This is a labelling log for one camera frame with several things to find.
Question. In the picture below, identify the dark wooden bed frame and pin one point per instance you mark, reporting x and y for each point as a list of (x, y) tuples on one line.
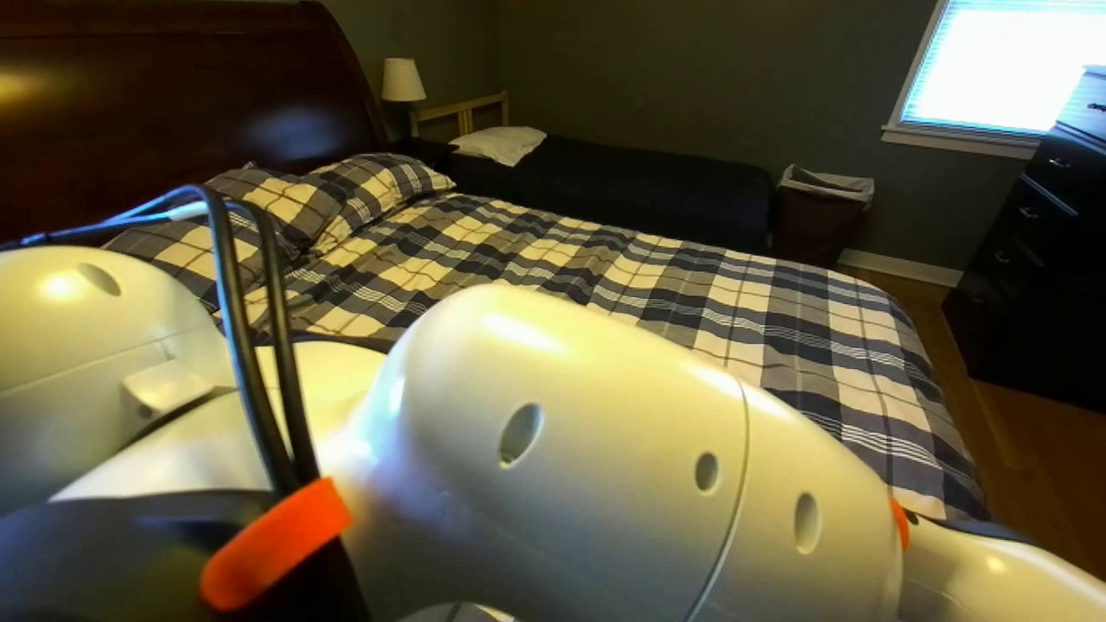
[(160, 104)]

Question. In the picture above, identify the plaid duvet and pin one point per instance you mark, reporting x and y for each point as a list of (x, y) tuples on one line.
[(712, 297)]

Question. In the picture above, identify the white pillow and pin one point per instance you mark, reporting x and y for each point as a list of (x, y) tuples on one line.
[(501, 142)]

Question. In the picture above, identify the black dresser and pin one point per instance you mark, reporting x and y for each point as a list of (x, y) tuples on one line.
[(1037, 264)]

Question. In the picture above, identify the plaid pillow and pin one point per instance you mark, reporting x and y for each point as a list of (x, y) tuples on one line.
[(348, 191), (173, 248)]

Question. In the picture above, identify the small trash bin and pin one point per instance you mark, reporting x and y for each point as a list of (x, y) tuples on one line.
[(822, 213)]

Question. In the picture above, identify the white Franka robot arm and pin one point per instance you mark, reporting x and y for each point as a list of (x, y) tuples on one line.
[(600, 460)]

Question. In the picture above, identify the light wooden chair back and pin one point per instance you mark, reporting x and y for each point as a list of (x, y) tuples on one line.
[(469, 113)]

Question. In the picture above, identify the dark low daybed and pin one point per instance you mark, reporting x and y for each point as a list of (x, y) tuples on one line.
[(645, 191)]

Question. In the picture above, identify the bright window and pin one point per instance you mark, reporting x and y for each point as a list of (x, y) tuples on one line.
[(1005, 70)]

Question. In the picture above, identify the white shade table lamp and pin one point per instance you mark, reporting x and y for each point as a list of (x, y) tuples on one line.
[(402, 78)]

